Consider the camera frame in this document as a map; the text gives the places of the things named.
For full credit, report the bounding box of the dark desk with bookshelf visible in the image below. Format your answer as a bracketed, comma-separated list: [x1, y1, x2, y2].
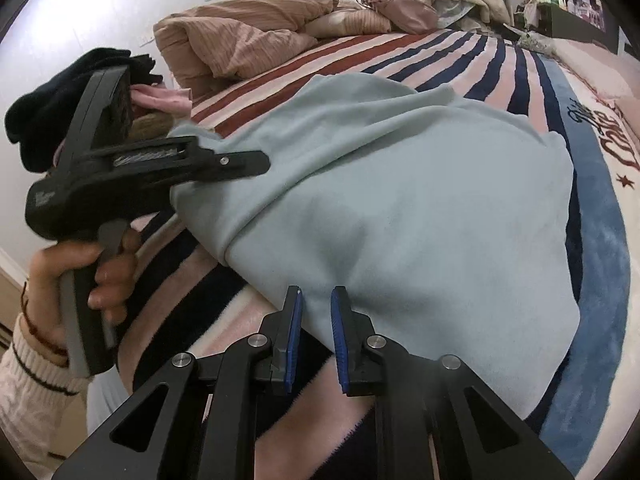
[514, 0, 620, 54]

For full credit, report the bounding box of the person's left hand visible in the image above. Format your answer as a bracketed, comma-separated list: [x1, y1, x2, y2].
[26, 228, 141, 335]

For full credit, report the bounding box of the brown-pink crumpled duvet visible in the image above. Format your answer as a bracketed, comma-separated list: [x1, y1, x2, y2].
[153, 0, 392, 98]

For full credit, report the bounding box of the pink shiny handbag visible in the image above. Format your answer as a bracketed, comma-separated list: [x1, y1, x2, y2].
[356, 0, 438, 35]

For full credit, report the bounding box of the pile of dark and pink clothes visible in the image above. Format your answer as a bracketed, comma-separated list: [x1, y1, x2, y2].
[4, 48, 192, 174]

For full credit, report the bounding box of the striped Diet Coke blanket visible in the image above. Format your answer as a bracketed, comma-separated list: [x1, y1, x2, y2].
[88, 32, 639, 479]

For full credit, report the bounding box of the light blue sweater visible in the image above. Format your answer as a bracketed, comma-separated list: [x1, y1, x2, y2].
[171, 73, 579, 417]

